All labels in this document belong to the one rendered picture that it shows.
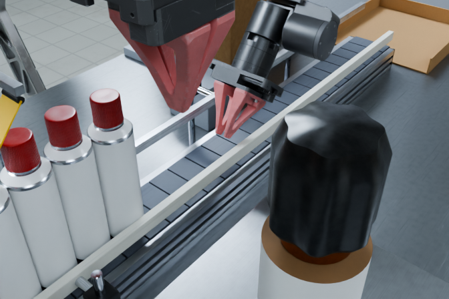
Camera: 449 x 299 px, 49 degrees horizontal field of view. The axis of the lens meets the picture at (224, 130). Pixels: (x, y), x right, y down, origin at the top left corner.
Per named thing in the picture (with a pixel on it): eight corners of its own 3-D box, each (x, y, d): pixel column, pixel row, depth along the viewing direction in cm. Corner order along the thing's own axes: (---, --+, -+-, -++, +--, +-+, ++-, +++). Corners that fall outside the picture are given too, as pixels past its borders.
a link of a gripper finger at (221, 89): (233, 142, 70) (259, 80, 69) (194, 125, 73) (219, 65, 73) (254, 149, 75) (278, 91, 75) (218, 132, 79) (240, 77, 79)
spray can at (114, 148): (125, 248, 63) (102, 113, 51) (97, 229, 66) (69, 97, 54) (154, 224, 67) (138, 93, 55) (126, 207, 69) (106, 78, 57)
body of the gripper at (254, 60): (262, 91, 69) (282, 41, 68) (205, 70, 74) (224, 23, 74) (280, 101, 74) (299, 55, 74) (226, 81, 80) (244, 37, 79)
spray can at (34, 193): (55, 298, 57) (11, 159, 45) (25, 278, 59) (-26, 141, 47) (87, 267, 61) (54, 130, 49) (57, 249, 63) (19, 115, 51)
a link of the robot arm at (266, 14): (269, 5, 78) (253, -10, 73) (308, 16, 74) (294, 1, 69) (252, 47, 78) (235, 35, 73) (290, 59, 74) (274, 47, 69)
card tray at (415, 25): (427, 75, 110) (431, 58, 107) (324, 42, 123) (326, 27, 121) (472, 31, 129) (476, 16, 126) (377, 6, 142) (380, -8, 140)
